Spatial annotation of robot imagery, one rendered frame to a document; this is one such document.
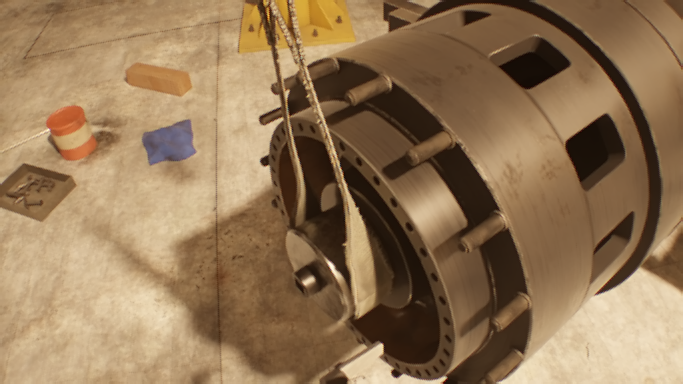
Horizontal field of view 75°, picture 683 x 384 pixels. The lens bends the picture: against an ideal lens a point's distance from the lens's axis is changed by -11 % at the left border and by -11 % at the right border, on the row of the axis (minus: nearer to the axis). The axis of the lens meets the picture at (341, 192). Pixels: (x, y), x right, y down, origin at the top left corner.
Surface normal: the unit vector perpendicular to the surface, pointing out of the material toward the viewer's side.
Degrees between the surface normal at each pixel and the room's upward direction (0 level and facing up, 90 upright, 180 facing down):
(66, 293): 0
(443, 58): 2
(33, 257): 0
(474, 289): 64
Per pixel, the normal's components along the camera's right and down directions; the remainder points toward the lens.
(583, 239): 0.51, 0.13
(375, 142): 0.04, -0.64
